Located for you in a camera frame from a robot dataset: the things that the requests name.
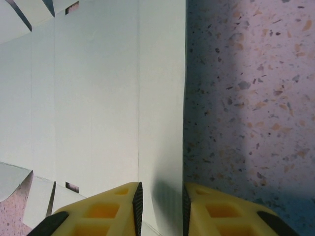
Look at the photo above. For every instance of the light green paper box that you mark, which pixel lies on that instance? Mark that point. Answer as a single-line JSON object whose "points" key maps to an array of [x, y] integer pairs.
{"points": [[98, 98]]}

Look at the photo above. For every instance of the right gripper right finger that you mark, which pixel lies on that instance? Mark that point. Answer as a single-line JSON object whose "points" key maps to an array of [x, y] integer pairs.
{"points": [[221, 216]]}

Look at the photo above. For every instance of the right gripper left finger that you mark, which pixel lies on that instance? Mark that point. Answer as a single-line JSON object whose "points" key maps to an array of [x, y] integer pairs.
{"points": [[98, 218]]}

